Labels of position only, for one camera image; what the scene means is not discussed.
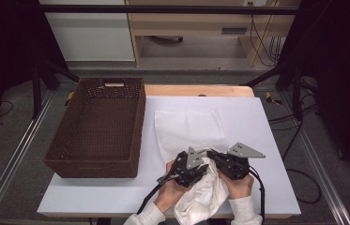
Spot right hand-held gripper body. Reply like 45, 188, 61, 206
216, 142, 266, 181

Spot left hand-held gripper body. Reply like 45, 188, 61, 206
157, 146, 209, 188

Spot white garment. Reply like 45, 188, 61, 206
173, 156, 230, 225

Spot white mesh laundry bag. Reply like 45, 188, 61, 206
153, 108, 229, 165

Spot brown woven basket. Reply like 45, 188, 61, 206
43, 77, 147, 179

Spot person's right hand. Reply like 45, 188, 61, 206
219, 170, 255, 201

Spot person's left hand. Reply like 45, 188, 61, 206
154, 159, 192, 214

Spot white table board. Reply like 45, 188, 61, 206
37, 96, 302, 218

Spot wooden table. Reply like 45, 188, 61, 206
42, 84, 293, 219

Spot yellow and black clamp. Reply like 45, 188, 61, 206
266, 91, 283, 106
64, 90, 75, 106

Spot black metal stand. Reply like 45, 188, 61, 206
31, 59, 82, 120
243, 59, 305, 122

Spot light wooden desk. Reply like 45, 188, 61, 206
125, 0, 302, 68

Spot black curtain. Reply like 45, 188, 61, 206
0, 0, 70, 135
277, 0, 350, 191

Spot black horizontal bar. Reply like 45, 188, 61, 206
42, 4, 299, 16

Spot white cabinet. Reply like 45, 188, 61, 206
39, 0, 136, 62

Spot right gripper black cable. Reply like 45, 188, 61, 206
249, 167, 266, 219

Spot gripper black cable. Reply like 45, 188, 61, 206
249, 167, 266, 219
136, 182, 165, 216

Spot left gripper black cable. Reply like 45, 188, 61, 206
136, 182, 165, 216

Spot bundle of black floor cables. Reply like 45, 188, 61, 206
268, 102, 319, 132

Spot looped black floor cable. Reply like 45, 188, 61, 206
286, 168, 323, 204

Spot aluminium floor rail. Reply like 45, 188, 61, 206
0, 90, 55, 225
280, 92, 350, 225

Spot hanging desk cables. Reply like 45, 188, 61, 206
249, 1, 287, 68

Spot thin black floor cable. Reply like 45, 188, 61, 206
0, 100, 14, 120

